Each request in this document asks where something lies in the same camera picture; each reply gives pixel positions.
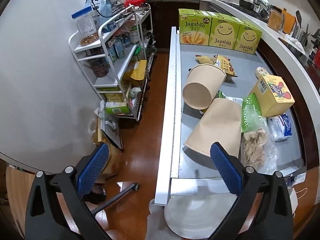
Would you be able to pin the green snack box smiling face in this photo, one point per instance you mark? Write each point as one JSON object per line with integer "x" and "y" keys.
{"x": 223, "y": 32}
{"x": 247, "y": 40}

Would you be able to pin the yellow cartoon mouse box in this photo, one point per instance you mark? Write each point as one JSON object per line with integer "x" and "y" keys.
{"x": 272, "y": 97}

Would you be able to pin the black chair base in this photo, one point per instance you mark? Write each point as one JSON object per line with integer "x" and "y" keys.
{"x": 120, "y": 195}

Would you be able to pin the grey cutlery holder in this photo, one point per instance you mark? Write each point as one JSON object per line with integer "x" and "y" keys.
{"x": 298, "y": 35}

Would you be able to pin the zip bag of nuts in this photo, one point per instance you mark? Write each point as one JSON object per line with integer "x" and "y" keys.
{"x": 87, "y": 27}

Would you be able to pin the yellow envelope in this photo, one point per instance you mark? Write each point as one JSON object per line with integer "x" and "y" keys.
{"x": 138, "y": 73}

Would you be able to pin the crumpled yellow snack bag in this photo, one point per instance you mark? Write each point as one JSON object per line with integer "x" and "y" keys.
{"x": 205, "y": 60}

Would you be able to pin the white green packet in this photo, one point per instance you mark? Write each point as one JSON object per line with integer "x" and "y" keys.
{"x": 232, "y": 100}

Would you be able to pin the green clear snack bag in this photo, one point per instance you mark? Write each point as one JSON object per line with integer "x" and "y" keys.
{"x": 252, "y": 127}

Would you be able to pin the blue pouch bag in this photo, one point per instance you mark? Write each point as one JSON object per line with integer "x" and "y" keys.
{"x": 101, "y": 1}

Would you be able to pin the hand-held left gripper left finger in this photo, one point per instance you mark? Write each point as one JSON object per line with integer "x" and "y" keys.
{"x": 92, "y": 167}

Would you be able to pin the chrome kitchen faucet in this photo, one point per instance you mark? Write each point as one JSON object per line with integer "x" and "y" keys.
{"x": 261, "y": 3}

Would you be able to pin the crumpled beige wrapper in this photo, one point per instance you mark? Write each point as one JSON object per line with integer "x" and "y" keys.
{"x": 261, "y": 72}

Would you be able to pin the white kitchen counter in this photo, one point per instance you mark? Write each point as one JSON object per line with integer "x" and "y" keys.
{"x": 275, "y": 42}

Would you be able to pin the kraft paper cup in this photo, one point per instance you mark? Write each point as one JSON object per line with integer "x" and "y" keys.
{"x": 217, "y": 127}
{"x": 203, "y": 80}

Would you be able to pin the orange cutting boards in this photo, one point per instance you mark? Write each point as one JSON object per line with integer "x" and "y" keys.
{"x": 277, "y": 20}

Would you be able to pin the yellow snack packet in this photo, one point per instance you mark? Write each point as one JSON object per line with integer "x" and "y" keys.
{"x": 225, "y": 65}

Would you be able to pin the white plastic bin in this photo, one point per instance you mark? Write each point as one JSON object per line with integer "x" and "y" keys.
{"x": 197, "y": 217}

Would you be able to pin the grey aluminium-framed table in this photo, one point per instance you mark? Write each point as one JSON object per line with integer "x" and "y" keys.
{"x": 250, "y": 62}

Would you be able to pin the white metal storage cart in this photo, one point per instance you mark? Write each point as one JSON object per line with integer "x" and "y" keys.
{"x": 117, "y": 72}

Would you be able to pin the white blue tissue pack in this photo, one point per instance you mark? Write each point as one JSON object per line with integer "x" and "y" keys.
{"x": 281, "y": 127}

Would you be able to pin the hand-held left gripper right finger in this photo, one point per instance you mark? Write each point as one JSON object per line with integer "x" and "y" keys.
{"x": 225, "y": 170}

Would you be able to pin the green snack box fries print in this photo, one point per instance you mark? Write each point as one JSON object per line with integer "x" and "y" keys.
{"x": 195, "y": 27}

